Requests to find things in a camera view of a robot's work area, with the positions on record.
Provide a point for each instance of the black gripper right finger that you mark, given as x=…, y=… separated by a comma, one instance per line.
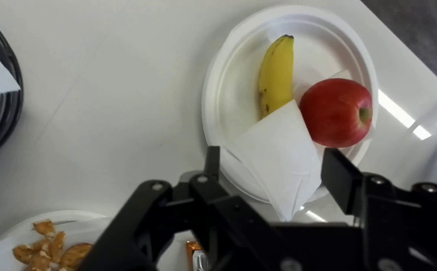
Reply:
x=404, y=226

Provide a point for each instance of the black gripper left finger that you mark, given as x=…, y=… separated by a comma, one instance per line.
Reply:
x=178, y=231

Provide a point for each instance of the white paper plate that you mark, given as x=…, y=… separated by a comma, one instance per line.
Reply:
x=233, y=91

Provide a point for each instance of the yellow banana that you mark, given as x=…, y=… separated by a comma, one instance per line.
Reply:
x=274, y=75

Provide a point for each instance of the red apple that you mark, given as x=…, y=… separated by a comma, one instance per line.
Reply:
x=333, y=113

